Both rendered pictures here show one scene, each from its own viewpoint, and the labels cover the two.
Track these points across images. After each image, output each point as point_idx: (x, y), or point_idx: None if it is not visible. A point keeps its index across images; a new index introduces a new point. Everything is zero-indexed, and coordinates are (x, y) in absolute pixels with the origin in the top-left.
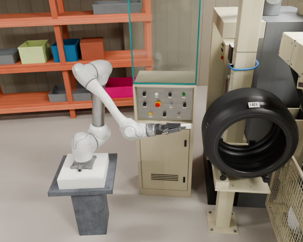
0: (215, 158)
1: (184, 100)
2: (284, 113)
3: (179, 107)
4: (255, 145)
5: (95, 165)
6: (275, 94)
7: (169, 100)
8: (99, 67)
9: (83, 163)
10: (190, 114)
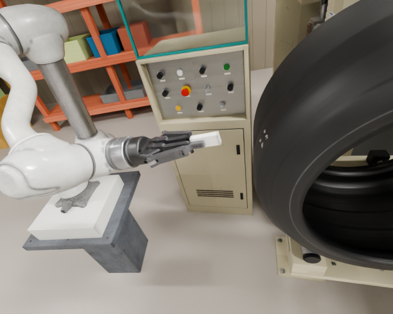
0: (292, 230)
1: (230, 78)
2: None
3: (223, 93)
4: None
5: (92, 200)
6: None
7: (204, 82)
8: (16, 17)
9: (70, 199)
10: (242, 103)
